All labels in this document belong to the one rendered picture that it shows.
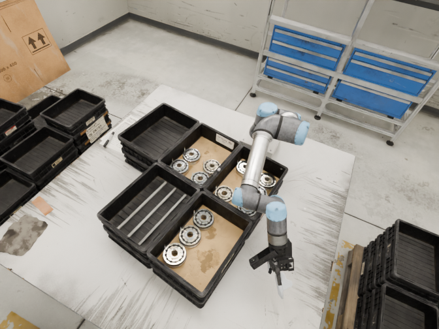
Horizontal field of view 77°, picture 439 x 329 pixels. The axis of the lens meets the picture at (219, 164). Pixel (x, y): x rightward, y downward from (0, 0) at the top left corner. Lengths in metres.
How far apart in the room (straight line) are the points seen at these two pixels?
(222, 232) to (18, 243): 1.00
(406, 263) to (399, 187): 1.25
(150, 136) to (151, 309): 0.96
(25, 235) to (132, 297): 0.64
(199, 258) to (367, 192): 2.03
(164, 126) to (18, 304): 1.50
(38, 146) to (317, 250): 2.15
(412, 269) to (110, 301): 1.70
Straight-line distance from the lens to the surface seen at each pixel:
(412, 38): 3.96
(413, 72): 3.18
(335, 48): 3.07
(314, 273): 1.55
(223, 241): 1.35
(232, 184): 1.53
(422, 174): 3.50
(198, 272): 1.30
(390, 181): 3.20
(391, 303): 2.08
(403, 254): 2.12
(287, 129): 1.29
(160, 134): 1.77
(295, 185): 1.78
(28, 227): 1.73
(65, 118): 2.58
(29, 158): 2.52
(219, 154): 1.65
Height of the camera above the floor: 2.06
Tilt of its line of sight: 50 degrees down
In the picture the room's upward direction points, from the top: 7 degrees clockwise
